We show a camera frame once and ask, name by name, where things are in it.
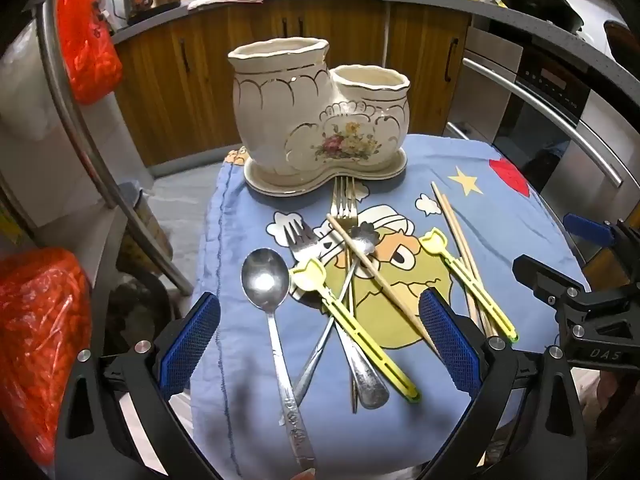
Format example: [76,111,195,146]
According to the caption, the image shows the stainless steel oven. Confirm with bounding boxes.
[442,25,640,286]

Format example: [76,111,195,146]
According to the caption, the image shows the dark frying pan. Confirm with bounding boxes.
[604,19,640,63]

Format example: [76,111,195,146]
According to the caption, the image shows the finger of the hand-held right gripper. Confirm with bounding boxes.
[512,254,593,311]
[563,213,640,263]

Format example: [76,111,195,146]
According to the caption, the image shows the wooden kitchen cabinets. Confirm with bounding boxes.
[112,0,473,168]

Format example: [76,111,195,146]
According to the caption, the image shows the large steel spoon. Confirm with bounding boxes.
[241,248,318,476]

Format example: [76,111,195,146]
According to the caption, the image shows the silver steel fork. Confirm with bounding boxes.
[282,220,391,409]

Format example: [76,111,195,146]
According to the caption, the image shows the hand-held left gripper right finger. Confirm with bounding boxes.
[418,287,587,480]

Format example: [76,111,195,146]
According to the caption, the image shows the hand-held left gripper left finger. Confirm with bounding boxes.
[52,290,223,480]

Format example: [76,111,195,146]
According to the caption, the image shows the grey kitchen countertop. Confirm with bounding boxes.
[107,0,640,133]

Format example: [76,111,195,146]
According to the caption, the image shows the flower-shaped steel spoon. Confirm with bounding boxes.
[291,224,376,403]

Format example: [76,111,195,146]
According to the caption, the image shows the slim gold fork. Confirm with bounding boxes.
[331,176,360,415]

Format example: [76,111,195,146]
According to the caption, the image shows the curved metal bar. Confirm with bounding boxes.
[41,0,195,297]

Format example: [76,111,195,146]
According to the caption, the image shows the cream ceramic holder tray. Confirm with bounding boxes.
[243,152,408,197]

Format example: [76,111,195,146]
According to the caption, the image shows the floral ceramic utensil holder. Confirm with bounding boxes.
[227,37,411,181]

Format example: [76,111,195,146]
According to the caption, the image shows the white refrigerator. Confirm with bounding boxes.
[0,15,153,256]

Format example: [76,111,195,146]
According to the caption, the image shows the blue cartoon printed cloth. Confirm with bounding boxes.
[192,132,591,480]

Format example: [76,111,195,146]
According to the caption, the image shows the red plastic bag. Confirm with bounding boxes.
[54,0,124,106]
[0,246,94,467]

